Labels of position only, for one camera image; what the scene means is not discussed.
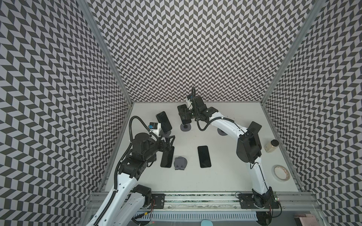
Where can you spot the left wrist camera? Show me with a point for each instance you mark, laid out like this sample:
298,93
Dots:
155,128

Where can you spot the brown box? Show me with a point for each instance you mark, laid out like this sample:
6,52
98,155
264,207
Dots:
306,220

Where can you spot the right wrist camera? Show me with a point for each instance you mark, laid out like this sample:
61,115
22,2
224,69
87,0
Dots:
190,98

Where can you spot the back left round stand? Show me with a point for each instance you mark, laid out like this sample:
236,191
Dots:
166,134

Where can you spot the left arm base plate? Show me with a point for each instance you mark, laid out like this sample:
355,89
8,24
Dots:
157,201

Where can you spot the tape roll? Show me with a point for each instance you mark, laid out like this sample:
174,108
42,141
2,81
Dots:
280,173

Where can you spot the front centre round stand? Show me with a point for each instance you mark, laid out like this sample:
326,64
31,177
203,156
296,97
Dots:
180,163

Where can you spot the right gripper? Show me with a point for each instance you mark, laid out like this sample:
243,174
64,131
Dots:
185,112

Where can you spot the black phone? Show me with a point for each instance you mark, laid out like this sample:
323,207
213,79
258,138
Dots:
204,157
180,114
165,123
167,158

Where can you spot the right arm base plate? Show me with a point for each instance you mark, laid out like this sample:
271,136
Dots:
246,201

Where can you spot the back right round stand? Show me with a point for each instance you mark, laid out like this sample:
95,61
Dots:
222,133

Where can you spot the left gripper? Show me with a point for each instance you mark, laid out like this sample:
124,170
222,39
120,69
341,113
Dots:
168,145

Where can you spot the teal round button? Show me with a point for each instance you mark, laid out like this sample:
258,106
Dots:
206,223

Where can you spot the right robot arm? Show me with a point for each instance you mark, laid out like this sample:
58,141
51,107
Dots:
248,145

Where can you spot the small jar black lid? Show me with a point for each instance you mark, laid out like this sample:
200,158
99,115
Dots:
271,146

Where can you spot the white slotted cable duct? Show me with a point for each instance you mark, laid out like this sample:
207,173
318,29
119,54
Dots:
187,216

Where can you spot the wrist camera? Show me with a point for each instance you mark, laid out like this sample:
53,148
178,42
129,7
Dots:
190,98
155,128

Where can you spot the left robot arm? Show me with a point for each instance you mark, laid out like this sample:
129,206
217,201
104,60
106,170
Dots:
128,200

